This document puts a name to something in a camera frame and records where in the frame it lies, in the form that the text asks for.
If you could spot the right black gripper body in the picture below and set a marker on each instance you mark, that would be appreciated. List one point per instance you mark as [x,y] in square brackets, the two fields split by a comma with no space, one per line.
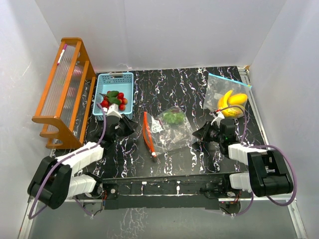
[217,137]

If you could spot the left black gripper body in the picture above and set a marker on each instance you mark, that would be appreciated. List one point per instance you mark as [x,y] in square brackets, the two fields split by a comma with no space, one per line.
[114,137]

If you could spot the red fake strawberries bunch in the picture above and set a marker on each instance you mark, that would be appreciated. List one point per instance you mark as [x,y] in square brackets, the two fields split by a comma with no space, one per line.
[114,97]

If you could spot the green fake grapes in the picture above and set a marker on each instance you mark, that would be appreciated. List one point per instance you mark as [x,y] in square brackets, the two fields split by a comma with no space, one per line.
[173,117]

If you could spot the red zip clear bag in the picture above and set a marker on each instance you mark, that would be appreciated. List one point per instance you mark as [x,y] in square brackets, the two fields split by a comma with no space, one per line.
[161,137]

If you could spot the blue zip clear bag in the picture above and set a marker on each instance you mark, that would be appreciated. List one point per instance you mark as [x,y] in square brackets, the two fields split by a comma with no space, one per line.
[218,86]

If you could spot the light blue plastic basket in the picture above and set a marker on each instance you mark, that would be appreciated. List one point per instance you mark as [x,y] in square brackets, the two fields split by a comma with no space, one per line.
[114,88]

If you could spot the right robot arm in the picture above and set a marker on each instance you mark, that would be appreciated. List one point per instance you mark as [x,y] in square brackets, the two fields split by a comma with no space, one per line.
[267,174]

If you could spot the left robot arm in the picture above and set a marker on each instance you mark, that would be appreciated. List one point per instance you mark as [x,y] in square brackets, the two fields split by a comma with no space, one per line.
[55,179]

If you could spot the orange wooden rack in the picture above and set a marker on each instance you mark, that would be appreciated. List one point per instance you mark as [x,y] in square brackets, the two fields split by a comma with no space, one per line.
[64,106]

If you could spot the black base bar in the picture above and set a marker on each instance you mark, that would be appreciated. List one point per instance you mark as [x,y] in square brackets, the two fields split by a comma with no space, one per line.
[179,191]

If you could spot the pink white marker pen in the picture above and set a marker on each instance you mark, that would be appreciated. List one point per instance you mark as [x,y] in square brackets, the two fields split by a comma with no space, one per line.
[61,54]

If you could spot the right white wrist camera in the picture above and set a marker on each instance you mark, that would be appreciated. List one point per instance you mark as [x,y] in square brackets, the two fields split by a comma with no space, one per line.
[218,116]

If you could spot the aluminium frame rail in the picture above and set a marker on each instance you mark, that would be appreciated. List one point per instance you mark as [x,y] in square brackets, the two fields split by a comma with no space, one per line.
[159,210]

